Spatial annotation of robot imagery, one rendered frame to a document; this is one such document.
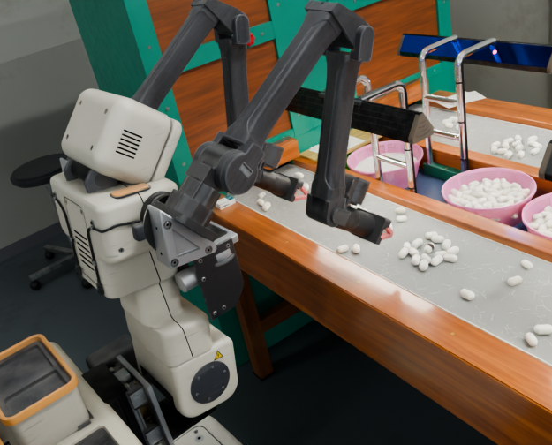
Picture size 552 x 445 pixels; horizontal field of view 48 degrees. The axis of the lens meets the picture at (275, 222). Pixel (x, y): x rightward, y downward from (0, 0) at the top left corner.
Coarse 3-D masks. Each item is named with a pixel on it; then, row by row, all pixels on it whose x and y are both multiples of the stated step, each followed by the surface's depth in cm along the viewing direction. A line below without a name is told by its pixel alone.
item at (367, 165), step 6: (372, 156) 228; (390, 156) 224; (396, 156) 223; (402, 156) 223; (360, 162) 225; (366, 162) 225; (372, 162) 222; (384, 162) 221; (360, 168) 222; (366, 168) 220; (372, 168) 219; (384, 168) 218; (390, 168) 215; (396, 168) 215; (390, 180) 210
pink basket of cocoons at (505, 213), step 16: (464, 176) 195; (480, 176) 195; (512, 176) 190; (528, 176) 184; (448, 192) 191; (464, 208) 176; (480, 208) 173; (496, 208) 172; (512, 208) 173; (512, 224) 178
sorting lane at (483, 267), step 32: (256, 192) 219; (288, 224) 194; (320, 224) 190; (416, 224) 179; (448, 224) 175; (352, 256) 171; (384, 256) 168; (480, 256) 159; (512, 256) 156; (416, 288) 152; (448, 288) 150; (480, 288) 147; (512, 288) 145; (544, 288) 143; (480, 320) 138; (512, 320) 136; (544, 320) 134; (544, 352) 125
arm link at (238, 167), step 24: (312, 0) 120; (312, 24) 116; (336, 24) 117; (360, 24) 121; (288, 48) 117; (312, 48) 116; (288, 72) 114; (264, 96) 114; (288, 96) 116; (240, 120) 114; (264, 120) 114; (240, 144) 112; (216, 168) 110; (240, 168) 110; (240, 192) 112
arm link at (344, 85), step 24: (336, 48) 129; (360, 48) 121; (336, 72) 125; (336, 96) 127; (336, 120) 128; (336, 144) 130; (336, 168) 132; (312, 192) 136; (336, 192) 134; (312, 216) 138
